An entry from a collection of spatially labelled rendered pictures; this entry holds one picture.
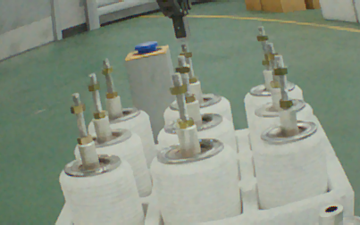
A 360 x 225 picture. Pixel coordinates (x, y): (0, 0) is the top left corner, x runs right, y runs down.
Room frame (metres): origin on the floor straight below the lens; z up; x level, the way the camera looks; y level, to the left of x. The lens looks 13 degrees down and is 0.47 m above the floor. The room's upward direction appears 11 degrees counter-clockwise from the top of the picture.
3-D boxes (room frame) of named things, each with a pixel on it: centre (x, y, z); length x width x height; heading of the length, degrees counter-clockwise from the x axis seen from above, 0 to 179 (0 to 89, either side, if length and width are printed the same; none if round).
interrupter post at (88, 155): (0.74, 0.11, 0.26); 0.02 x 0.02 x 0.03
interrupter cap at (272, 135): (0.72, -0.12, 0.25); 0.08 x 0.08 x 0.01
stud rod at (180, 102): (0.73, 0.00, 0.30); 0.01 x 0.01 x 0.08; 12
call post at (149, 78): (1.14, 0.03, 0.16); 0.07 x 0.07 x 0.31; 85
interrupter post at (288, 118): (0.72, -0.12, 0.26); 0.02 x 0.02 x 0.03
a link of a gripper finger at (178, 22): (0.95, -0.02, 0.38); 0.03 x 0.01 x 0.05; 161
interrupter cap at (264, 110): (0.84, -0.13, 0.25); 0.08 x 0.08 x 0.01
